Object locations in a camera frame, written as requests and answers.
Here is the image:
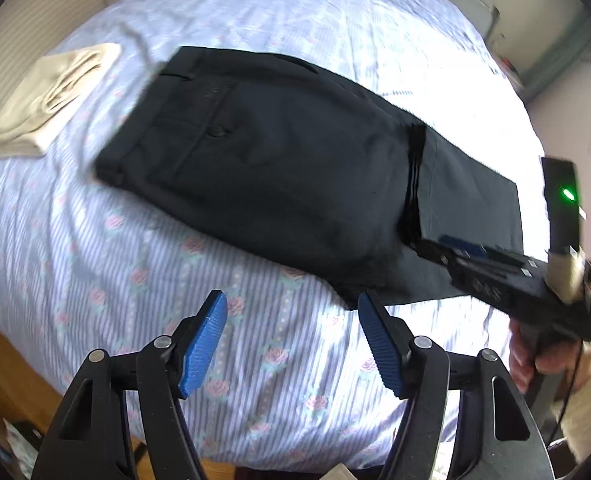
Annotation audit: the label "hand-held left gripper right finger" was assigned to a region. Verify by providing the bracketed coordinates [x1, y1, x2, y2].
[357, 289, 556, 480]

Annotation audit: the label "black pants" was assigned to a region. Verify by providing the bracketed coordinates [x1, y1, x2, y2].
[94, 46, 526, 311]

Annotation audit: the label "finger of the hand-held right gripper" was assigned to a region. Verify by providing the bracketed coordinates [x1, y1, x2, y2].
[413, 239, 481, 286]
[438, 234, 541, 273]

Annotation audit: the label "folded beige cloth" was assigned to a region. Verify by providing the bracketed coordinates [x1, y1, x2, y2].
[0, 42, 122, 160]

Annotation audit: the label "teal curtain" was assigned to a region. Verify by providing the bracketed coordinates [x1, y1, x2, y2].
[523, 10, 591, 103]

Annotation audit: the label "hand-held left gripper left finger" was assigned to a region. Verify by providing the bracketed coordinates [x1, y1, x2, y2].
[30, 289, 228, 480]

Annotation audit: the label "person's right forearm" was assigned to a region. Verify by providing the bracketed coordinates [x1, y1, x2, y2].
[550, 352, 591, 466]

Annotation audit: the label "bed with blue striped sheet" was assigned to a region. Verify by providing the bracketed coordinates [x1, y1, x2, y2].
[0, 0, 551, 476]

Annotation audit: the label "person's right hand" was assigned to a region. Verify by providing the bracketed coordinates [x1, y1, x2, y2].
[508, 317, 591, 396]

